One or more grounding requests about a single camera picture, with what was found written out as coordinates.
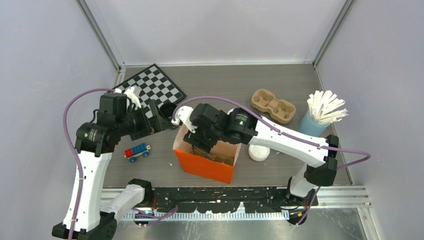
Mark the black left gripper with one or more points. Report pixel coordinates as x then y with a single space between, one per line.
147 127

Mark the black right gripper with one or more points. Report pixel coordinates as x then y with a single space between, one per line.
195 140

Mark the orange paper bag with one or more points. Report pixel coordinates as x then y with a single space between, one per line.
204 167

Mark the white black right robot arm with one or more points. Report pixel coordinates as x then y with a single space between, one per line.
320 165

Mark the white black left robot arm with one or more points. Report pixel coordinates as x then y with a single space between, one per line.
86 218

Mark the black cup stack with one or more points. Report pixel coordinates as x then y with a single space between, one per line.
167 109

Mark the black white chessboard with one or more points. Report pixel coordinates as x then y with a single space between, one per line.
153 84

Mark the blue red toy car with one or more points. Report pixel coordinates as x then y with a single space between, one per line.
133 153

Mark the white lid stack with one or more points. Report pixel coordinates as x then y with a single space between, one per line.
258 153

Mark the cardboard cup carrier tray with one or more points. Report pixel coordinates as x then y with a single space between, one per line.
279 110

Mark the blue cup holder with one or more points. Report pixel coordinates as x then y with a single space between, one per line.
309 126

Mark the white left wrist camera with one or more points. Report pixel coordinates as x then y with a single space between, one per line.
132 96

